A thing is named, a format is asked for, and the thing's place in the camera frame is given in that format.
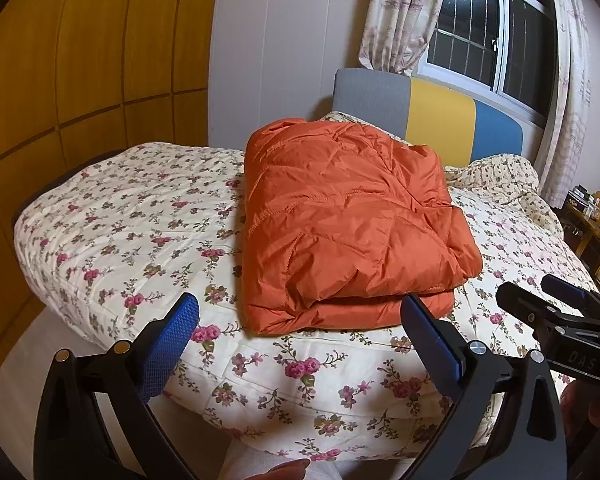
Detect grey yellow blue headboard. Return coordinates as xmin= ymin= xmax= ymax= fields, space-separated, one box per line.
xmin=332 ymin=67 xmax=525 ymax=168

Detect orange quilted jacket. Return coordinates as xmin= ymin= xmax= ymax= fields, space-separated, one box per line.
xmin=242 ymin=117 xmax=483 ymax=337

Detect person's left hand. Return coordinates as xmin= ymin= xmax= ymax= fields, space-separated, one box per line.
xmin=266 ymin=459 xmax=312 ymax=480

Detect short patterned curtain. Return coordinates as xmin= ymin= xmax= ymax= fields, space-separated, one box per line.
xmin=357 ymin=0 xmax=451 ymax=77

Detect wooden wardrobe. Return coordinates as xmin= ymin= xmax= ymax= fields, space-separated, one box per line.
xmin=0 ymin=0 xmax=226 ymax=356

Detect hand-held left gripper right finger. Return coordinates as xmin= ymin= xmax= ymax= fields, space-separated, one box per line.
xmin=400 ymin=294 xmax=567 ymax=480

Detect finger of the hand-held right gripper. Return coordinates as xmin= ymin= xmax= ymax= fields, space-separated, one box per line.
xmin=495 ymin=282 xmax=591 ymax=341
xmin=540 ymin=274 xmax=600 ymax=320

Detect person's right hand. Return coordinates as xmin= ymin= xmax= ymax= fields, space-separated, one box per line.
xmin=561 ymin=379 xmax=600 ymax=480

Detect small boxes on desk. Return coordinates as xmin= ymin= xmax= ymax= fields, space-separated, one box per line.
xmin=567 ymin=186 xmax=599 ymax=212

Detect wooden desk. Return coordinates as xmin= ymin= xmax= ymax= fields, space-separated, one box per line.
xmin=562 ymin=200 xmax=600 ymax=267

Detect floral quilt bed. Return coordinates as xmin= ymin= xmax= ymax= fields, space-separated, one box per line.
xmin=12 ymin=110 xmax=598 ymax=461

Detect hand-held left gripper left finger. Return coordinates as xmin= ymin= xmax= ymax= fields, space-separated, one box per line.
xmin=34 ymin=292 xmax=201 ymax=480

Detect white bed base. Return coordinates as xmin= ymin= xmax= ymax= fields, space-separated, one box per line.
xmin=95 ymin=390 xmax=231 ymax=480

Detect long patterned curtain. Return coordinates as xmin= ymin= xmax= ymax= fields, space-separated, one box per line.
xmin=532 ymin=0 xmax=600 ymax=211

